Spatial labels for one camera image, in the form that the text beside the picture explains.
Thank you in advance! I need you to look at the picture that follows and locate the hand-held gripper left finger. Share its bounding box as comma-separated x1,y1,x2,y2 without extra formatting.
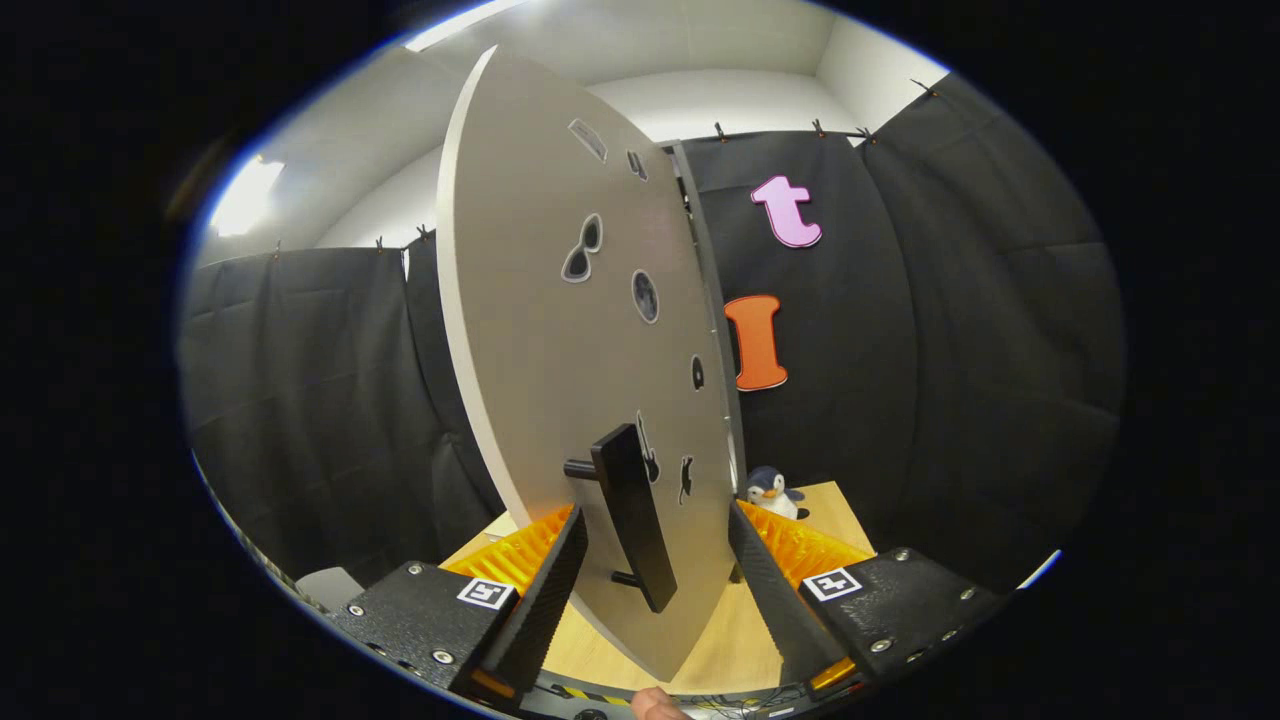
330,503,591,701

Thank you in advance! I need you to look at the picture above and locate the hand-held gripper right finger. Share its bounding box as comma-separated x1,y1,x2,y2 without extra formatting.
727,498,1006,696

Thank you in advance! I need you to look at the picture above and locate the beige shoe cabinet door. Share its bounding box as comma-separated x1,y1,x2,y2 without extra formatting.
437,45,746,683

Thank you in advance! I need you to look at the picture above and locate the dark grey shoe cabinet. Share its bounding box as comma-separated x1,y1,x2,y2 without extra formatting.
665,140,748,501

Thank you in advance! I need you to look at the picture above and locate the penguin plush toy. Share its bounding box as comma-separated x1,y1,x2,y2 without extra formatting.
745,466,811,521

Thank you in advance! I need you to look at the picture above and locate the black backdrop cloth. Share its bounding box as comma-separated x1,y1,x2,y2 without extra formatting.
178,72,1126,601

